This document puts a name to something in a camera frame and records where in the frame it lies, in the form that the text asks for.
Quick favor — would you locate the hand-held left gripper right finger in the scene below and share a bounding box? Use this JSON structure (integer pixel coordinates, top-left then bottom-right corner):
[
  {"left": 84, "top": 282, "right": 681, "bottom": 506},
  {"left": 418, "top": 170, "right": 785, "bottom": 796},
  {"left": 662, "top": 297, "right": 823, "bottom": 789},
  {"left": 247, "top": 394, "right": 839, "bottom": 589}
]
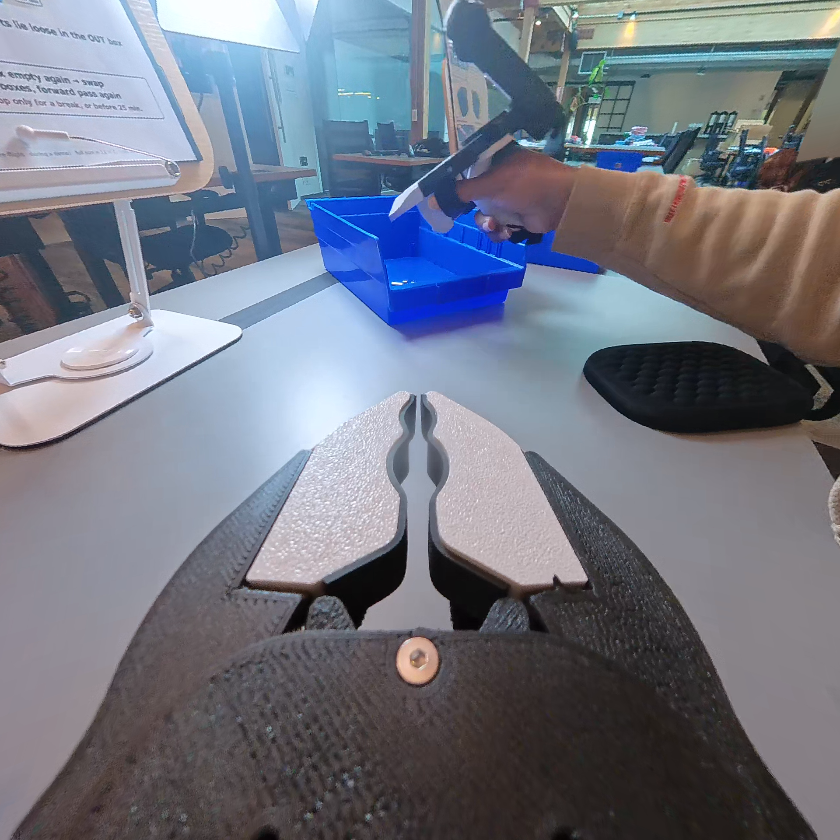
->
[{"left": 420, "top": 392, "right": 590, "bottom": 620}]

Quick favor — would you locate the black wrist rest pad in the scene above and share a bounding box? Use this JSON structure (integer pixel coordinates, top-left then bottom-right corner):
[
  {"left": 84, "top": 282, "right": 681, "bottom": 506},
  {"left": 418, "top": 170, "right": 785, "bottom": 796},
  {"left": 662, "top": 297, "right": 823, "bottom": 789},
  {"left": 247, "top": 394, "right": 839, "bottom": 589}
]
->
[{"left": 583, "top": 340, "right": 817, "bottom": 435}]

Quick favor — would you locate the person's right hand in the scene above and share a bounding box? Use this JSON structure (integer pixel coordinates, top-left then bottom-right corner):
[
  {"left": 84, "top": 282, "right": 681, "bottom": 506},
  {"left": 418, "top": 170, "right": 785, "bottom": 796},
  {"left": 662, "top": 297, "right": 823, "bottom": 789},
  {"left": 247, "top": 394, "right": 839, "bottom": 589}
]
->
[{"left": 460, "top": 145, "right": 578, "bottom": 244}]

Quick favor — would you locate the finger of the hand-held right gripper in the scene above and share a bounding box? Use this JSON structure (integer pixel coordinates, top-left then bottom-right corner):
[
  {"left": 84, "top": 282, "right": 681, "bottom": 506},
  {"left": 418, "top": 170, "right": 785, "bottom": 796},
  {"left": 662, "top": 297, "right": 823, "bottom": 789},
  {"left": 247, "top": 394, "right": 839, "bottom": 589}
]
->
[{"left": 389, "top": 129, "right": 515, "bottom": 221}]

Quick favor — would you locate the white document stand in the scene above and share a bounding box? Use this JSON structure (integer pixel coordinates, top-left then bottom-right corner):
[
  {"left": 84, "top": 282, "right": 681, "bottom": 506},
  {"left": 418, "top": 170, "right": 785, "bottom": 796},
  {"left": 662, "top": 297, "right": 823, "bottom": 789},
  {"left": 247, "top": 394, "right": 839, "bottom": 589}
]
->
[{"left": 0, "top": 0, "right": 244, "bottom": 450}]

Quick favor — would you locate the printed instruction sheet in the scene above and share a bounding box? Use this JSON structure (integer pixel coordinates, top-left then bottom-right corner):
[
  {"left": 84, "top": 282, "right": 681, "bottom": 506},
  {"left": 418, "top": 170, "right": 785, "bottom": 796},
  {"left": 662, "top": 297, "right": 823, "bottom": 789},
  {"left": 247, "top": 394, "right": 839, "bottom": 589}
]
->
[{"left": 0, "top": 0, "right": 198, "bottom": 172}]

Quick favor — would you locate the person's right forearm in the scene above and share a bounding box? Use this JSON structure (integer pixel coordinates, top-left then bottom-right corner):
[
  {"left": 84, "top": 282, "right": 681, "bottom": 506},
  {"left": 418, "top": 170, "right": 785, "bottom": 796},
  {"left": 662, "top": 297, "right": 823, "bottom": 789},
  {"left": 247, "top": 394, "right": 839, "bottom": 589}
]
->
[{"left": 552, "top": 164, "right": 840, "bottom": 366}]

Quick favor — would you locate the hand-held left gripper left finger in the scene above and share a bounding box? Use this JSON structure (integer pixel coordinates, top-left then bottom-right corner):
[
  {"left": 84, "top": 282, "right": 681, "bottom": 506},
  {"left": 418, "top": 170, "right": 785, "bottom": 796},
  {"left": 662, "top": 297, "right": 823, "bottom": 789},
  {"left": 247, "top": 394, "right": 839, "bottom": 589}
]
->
[{"left": 246, "top": 390, "right": 418, "bottom": 624}]

